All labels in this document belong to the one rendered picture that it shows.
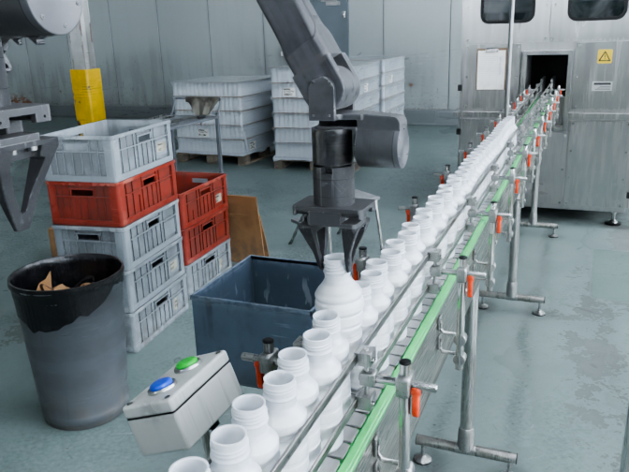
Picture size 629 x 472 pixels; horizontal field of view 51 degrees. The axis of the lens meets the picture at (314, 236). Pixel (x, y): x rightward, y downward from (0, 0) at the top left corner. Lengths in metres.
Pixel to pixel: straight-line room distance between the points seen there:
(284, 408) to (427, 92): 10.64
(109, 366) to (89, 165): 0.99
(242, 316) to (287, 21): 0.84
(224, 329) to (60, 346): 1.29
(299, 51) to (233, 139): 7.34
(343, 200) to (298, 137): 6.84
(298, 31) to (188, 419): 0.50
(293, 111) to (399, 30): 4.09
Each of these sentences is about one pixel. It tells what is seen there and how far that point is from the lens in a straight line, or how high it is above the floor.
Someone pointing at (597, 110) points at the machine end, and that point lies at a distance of 5.53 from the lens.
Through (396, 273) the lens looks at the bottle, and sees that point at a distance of 1.16.
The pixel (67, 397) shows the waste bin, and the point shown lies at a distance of 2.90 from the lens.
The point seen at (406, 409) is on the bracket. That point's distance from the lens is 0.94.
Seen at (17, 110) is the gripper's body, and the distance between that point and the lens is 0.56.
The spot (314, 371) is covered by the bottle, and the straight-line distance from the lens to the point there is 0.86.
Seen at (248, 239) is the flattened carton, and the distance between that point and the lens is 4.56.
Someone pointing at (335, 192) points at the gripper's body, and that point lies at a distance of 0.88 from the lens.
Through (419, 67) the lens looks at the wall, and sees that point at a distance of 11.30.
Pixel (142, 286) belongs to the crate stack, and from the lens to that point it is 3.51.
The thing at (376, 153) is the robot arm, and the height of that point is 1.39.
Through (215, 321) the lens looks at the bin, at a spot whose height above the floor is 0.89.
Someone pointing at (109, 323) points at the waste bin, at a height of 0.44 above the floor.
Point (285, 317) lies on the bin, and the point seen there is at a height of 0.93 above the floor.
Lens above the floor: 1.54
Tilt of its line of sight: 17 degrees down
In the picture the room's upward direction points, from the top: 2 degrees counter-clockwise
